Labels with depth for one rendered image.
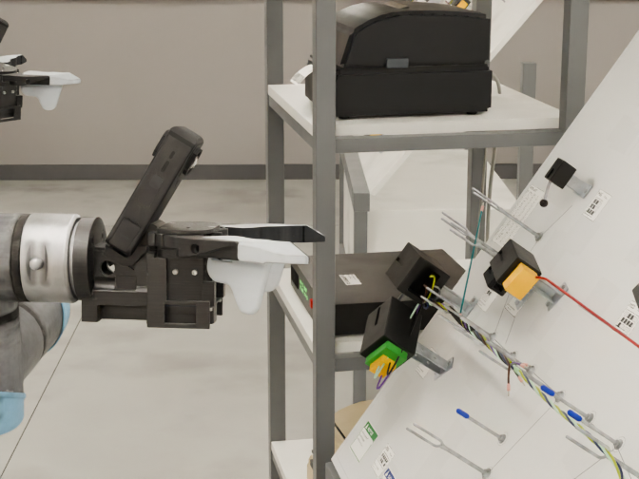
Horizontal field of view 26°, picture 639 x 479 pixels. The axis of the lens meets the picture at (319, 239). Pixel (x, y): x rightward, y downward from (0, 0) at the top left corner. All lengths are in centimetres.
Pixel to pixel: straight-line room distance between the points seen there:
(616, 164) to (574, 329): 32
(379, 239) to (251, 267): 362
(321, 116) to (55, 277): 128
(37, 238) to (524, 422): 102
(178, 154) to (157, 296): 12
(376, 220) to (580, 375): 279
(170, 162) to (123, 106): 793
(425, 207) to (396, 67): 228
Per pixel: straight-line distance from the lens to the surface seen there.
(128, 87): 904
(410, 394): 236
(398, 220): 470
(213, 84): 899
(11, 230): 117
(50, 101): 224
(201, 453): 475
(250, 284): 109
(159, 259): 113
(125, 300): 116
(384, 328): 221
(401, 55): 247
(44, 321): 130
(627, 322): 194
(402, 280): 226
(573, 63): 249
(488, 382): 216
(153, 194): 114
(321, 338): 247
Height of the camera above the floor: 186
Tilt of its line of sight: 14 degrees down
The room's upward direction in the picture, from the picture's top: straight up
